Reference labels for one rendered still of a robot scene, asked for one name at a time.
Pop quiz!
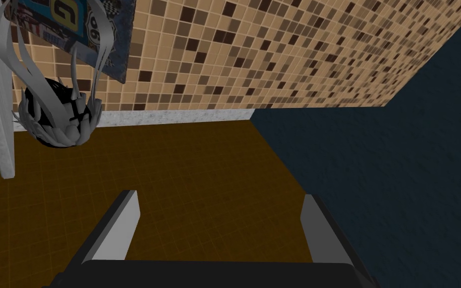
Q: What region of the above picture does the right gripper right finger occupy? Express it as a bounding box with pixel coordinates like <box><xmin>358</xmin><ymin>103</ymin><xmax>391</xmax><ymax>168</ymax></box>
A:
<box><xmin>300</xmin><ymin>193</ymin><xmax>363</xmax><ymax>265</ymax></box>

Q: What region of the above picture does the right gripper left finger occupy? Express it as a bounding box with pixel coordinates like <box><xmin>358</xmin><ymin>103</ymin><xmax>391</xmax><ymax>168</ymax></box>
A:
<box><xmin>79</xmin><ymin>189</ymin><xmax>141</xmax><ymax>265</ymax></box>

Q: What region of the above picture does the grey potted plant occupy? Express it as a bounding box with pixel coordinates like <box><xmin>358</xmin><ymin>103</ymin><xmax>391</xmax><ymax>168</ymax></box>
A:
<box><xmin>0</xmin><ymin>0</ymin><xmax>115</xmax><ymax>149</ymax></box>

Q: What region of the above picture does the blue poster picture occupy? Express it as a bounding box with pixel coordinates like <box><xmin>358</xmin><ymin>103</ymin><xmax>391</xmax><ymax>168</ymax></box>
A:
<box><xmin>2</xmin><ymin>0</ymin><xmax>137</xmax><ymax>85</ymax></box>

